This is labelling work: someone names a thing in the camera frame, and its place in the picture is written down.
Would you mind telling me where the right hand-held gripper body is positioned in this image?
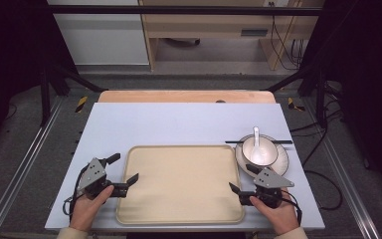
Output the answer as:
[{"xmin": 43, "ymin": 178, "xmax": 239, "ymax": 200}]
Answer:
[{"xmin": 239, "ymin": 167, "xmax": 295, "ymax": 209}]

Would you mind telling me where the aluminium floor rail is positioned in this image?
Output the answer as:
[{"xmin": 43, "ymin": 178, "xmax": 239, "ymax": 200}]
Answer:
[
  {"xmin": 0, "ymin": 98, "xmax": 65, "ymax": 239},
  {"xmin": 302, "ymin": 98, "xmax": 382, "ymax": 239}
]

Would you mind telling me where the white ceramic bowl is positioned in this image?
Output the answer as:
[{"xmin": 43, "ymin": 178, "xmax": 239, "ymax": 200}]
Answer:
[{"xmin": 241, "ymin": 134, "xmax": 280, "ymax": 167}]

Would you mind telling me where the bundle of hanging black cables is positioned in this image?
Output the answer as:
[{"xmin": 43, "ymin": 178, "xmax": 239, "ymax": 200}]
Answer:
[{"xmin": 268, "ymin": 1, "xmax": 307, "ymax": 72}]

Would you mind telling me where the light wooden desk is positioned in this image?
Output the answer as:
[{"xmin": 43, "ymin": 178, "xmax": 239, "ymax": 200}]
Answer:
[{"xmin": 138, "ymin": 0, "xmax": 324, "ymax": 72}]

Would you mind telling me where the person's right hand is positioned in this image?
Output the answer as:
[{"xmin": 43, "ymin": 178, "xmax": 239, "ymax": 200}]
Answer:
[{"xmin": 249, "ymin": 189, "xmax": 300, "ymax": 236}]

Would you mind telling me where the left hand-held gripper cable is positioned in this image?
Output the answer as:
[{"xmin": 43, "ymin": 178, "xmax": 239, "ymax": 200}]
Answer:
[{"xmin": 62, "ymin": 167, "xmax": 89, "ymax": 223}]

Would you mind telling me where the person's left hand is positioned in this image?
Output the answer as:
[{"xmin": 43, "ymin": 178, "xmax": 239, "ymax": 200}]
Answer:
[{"xmin": 69, "ymin": 184, "xmax": 115, "ymax": 233}]

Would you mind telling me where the white cabinet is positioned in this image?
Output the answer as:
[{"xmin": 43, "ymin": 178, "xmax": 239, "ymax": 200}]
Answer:
[{"xmin": 47, "ymin": 0, "xmax": 150, "ymax": 67}]

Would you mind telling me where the black horizontal frame bar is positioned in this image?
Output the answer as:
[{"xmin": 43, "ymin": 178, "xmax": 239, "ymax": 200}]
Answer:
[{"xmin": 46, "ymin": 5, "xmax": 323, "ymax": 16}]

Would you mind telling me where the white plate with dark rim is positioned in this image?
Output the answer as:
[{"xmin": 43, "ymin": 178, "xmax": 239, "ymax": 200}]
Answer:
[{"xmin": 234, "ymin": 133, "xmax": 290, "ymax": 178}]

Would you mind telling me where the white ceramic spoon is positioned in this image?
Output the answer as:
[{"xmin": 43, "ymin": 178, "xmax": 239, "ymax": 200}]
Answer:
[{"xmin": 250, "ymin": 125, "xmax": 267, "ymax": 162}]

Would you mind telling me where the dark curtain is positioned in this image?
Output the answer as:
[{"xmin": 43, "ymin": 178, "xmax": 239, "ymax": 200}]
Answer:
[
  {"xmin": 0, "ymin": 0, "xmax": 79, "ymax": 157},
  {"xmin": 299, "ymin": 0, "xmax": 382, "ymax": 200}
]

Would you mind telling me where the black metal stand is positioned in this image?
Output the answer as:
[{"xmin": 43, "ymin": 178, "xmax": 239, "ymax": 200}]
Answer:
[
  {"xmin": 39, "ymin": 61, "xmax": 108, "ymax": 127},
  {"xmin": 265, "ymin": 63, "xmax": 329, "ymax": 128}
]

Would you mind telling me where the black chopstick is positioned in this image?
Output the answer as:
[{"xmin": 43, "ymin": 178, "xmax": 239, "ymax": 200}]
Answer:
[{"xmin": 225, "ymin": 139, "xmax": 293, "ymax": 145}]

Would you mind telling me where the hand-held gripper cable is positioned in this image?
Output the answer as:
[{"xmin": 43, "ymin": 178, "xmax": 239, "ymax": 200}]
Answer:
[
  {"xmin": 280, "ymin": 188, "xmax": 303, "ymax": 227},
  {"xmin": 62, "ymin": 167, "xmax": 89, "ymax": 223}
]

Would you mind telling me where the beige plastic tray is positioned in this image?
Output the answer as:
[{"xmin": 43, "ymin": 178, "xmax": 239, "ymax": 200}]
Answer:
[{"xmin": 115, "ymin": 144, "xmax": 247, "ymax": 226}]

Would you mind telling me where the yellow and black floor tape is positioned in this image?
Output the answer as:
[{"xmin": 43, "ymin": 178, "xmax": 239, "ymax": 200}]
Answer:
[
  {"xmin": 286, "ymin": 97, "xmax": 306, "ymax": 113},
  {"xmin": 75, "ymin": 96, "xmax": 89, "ymax": 114}
]

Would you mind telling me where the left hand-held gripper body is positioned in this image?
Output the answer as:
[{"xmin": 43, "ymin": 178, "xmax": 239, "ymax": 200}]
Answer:
[{"xmin": 76, "ymin": 157, "xmax": 129, "ymax": 200}]

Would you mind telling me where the black floor cable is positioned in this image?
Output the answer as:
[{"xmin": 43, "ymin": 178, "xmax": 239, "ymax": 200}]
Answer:
[{"xmin": 289, "ymin": 99, "xmax": 344, "ymax": 211}]

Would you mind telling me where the right hand-held gripper cable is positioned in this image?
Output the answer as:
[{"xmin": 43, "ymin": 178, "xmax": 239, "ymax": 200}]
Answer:
[{"xmin": 280, "ymin": 188, "xmax": 303, "ymax": 227}]

